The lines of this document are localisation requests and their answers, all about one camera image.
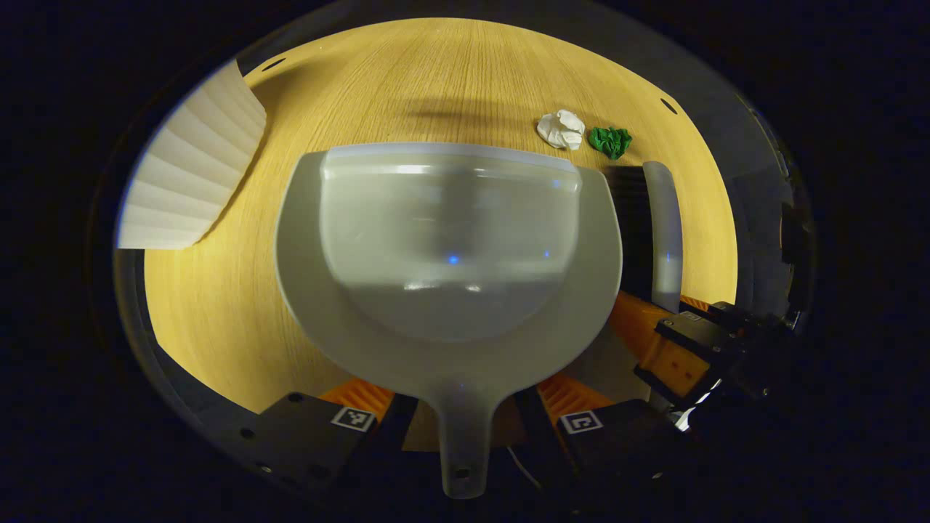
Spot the white paper ball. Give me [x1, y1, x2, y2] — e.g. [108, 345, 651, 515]
[536, 109, 586, 151]

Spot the wooden desktop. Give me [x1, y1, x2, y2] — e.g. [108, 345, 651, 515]
[143, 17, 739, 453]

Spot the white ribbed garbage bin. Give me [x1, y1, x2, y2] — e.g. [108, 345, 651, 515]
[116, 60, 268, 251]

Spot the grey plastic dustpan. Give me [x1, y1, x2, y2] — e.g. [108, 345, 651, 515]
[274, 142, 624, 500]

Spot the green paper ball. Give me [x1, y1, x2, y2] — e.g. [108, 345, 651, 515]
[587, 126, 633, 161]

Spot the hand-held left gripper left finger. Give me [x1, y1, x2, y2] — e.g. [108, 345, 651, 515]
[218, 376, 421, 502]

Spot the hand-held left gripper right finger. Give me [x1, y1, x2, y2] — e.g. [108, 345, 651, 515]
[514, 370, 687, 495]

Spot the small grey broom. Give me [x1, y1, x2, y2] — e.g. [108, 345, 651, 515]
[604, 160, 686, 315]

